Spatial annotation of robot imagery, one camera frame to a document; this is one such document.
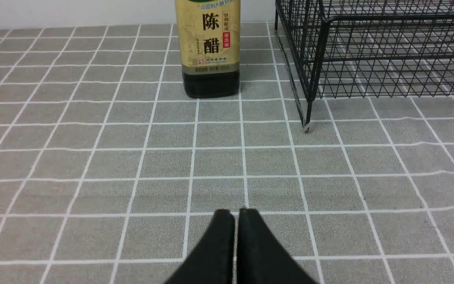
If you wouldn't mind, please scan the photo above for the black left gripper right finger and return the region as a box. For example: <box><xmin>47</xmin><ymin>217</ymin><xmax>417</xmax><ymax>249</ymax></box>
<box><xmin>237</xmin><ymin>208</ymin><xmax>317</xmax><ymax>284</ymax></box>

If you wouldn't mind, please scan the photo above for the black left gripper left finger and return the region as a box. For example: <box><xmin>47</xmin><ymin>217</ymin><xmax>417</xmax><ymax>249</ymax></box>
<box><xmin>165</xmin><ymin>209</ymin><xmax>235</xmax><ymax>284</ymax></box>

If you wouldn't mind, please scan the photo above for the dark vinegar bottle gold label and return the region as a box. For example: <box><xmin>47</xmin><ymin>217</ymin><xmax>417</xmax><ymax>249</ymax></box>
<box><xmin>175</xmin><ymin>0</ymin><xmax>241</xmax><ymax>99</ymax></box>

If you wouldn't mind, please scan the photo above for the black wire mesh shelf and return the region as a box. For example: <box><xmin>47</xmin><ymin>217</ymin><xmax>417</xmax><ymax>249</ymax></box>
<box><xmin>274</xmin><ymin>0</ymin><xmax>454</xmax><ymax>132</ymax></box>

